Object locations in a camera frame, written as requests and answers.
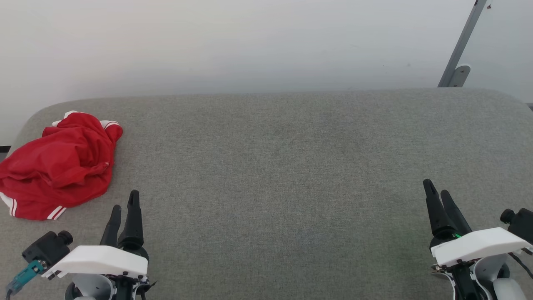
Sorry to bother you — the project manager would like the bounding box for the grey metal wall bracket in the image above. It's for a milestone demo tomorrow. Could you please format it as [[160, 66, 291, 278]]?
[[437, 0, 488, 88]]

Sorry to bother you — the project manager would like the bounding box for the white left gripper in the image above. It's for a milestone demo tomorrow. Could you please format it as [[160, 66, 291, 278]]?
[[42, 190, 149, 280]]

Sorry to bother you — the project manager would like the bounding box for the red and white sports shirt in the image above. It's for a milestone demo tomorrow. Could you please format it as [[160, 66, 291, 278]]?
[[0, 110, 124, 221]]

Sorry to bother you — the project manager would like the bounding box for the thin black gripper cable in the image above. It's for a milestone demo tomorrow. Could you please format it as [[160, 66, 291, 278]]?
[[508, 251, 533, 280]]

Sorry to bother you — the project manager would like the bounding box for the grey fabric sofa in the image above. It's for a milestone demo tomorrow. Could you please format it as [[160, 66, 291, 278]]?
[[0, 87, 533, 300]]

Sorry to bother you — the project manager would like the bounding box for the teal cable connector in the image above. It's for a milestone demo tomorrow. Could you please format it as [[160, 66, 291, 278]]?
[[6, 259, 47, 295]]

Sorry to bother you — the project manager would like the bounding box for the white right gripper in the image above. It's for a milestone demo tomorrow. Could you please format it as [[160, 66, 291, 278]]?
[[423, 179, 533, 268]]

